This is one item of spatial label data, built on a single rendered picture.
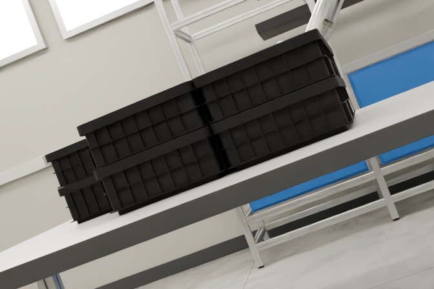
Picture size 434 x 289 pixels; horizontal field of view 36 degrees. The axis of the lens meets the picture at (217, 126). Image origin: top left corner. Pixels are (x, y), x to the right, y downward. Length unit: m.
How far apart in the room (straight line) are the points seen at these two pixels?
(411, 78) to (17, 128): 2.91
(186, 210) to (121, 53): 3.91
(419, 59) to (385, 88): 0.25
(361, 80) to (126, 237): 2.89
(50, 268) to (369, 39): 3.84
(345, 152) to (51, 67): 4.21
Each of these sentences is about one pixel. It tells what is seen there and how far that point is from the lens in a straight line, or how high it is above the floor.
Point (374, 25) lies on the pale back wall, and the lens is 4.87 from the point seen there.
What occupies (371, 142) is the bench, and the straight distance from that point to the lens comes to 1.15.
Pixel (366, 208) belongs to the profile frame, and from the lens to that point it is 4.01.
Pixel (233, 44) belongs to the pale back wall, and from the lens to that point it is 4.88.
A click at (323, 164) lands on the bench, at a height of 0.68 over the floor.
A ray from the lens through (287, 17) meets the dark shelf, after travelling 4.01.
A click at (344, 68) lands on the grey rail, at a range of 3.96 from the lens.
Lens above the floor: 0.77
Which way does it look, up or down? 1 degrees up
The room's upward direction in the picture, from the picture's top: 21 degrees counter-clockwise
